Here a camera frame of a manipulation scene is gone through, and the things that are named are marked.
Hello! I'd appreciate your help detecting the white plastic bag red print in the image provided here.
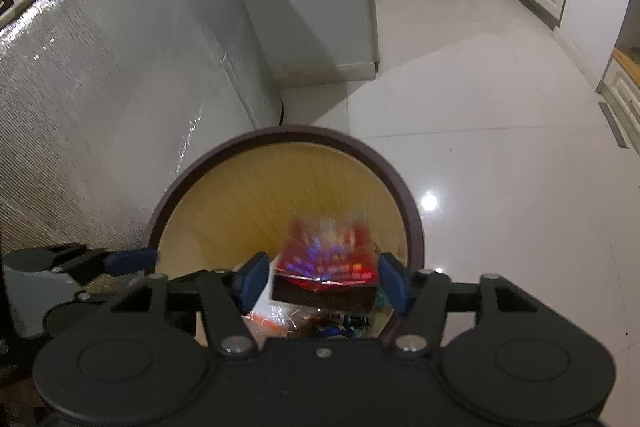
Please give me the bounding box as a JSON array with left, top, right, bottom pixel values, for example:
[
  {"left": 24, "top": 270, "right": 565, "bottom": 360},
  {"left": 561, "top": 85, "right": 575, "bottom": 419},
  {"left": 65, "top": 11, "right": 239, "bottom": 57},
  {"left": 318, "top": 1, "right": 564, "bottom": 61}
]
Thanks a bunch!
[{"left": 243, "top": 300, "right": 321, "bottom": 338}]

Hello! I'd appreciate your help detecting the red cigarette box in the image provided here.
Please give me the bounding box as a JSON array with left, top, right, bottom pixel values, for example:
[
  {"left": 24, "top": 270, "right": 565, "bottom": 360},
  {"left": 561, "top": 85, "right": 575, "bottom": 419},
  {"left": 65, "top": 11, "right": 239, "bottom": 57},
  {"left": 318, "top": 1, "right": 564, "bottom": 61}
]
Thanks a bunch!
[{"left": 271, "top": 217, "right": 380, "bottom": 313}]

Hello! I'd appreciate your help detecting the crushed blue Pepsi can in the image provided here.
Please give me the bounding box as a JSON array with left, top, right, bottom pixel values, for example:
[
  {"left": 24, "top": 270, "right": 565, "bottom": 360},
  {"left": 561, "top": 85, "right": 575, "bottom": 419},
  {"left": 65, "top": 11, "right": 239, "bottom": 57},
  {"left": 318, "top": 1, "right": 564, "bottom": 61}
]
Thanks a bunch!
[{"left": 314, "top": 314, "right": 371, "bottom": 339}]

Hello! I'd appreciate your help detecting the yellow wastebasket brown rim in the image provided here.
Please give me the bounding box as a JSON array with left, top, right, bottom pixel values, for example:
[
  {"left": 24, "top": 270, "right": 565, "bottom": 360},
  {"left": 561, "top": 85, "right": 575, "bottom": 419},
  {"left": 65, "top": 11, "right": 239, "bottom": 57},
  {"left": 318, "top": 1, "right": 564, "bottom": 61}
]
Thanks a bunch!
[{"left": 145, "top": 126, "right": 424, "bottom": 277}]

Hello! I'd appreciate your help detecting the silver insulation table side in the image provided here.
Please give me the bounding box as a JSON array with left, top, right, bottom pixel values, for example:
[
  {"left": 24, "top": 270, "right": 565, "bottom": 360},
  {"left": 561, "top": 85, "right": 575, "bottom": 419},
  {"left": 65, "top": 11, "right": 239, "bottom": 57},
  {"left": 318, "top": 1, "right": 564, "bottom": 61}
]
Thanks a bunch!
[{"left": 1, "top": 0, "right": 282, "bottom": 252}]

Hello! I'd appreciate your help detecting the white low drawer bench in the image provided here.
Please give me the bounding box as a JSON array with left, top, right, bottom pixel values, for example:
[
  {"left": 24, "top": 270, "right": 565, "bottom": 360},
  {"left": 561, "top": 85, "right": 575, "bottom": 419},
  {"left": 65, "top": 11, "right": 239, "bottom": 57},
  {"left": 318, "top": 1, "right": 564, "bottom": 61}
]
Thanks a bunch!
[{"left": 600, "top": 48, "right": 640, "bottom": 150}]

